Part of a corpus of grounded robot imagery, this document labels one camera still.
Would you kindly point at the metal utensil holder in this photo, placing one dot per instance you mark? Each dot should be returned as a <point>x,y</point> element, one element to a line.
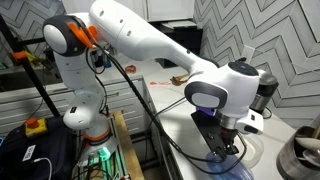
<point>290,160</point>

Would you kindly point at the wooden plank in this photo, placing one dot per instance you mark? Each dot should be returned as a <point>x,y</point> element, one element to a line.
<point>128,146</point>

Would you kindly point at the robot mounting stand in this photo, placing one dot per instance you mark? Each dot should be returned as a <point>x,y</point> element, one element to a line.
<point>104,156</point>

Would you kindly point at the black bag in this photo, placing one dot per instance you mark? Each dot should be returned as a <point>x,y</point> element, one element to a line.
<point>53,153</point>

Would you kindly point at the transparent bowl with items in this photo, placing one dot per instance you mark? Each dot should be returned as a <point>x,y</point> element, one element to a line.
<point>250,174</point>

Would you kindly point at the white drawer cabinet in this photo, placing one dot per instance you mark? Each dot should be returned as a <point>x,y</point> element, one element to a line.
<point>126,96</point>

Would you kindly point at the yellow emergency stop box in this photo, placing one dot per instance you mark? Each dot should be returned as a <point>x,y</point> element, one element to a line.
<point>36,128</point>

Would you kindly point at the black tripod pole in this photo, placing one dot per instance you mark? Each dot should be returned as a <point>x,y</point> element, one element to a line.
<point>43,95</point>

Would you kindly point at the white QR code label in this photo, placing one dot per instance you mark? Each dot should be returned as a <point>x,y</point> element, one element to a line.
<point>29,152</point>

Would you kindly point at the orange clamp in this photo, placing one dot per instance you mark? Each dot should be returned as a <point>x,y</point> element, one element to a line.
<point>18,55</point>

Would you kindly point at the small red orange object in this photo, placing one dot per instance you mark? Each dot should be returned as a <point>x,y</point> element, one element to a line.
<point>130,69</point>

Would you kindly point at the blue bottle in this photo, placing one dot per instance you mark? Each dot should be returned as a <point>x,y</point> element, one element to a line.
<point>107,62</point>

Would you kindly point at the white wall outlet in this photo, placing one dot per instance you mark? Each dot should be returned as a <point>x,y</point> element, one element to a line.
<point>248,51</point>

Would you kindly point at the metal ladle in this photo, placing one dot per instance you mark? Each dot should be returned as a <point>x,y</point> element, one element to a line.
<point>311,156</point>

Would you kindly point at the flat red utensil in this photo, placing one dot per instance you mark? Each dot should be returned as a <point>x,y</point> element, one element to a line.
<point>158,83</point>

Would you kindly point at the white wall cabinet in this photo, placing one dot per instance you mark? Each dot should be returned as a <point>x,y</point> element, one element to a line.
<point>166,8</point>

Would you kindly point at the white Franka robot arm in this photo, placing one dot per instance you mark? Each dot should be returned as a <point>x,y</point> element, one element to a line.
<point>140,33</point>

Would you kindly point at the blue plastic lid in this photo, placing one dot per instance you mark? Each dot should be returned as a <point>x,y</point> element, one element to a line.
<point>233,170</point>

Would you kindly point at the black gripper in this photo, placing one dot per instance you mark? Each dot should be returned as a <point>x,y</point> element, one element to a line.
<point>228,141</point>

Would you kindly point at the black silver coffee grinder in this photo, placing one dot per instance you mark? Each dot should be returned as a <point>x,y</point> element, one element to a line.
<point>266,90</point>

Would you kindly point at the black box appliance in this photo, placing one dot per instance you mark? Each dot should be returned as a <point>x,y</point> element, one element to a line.
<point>190,40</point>

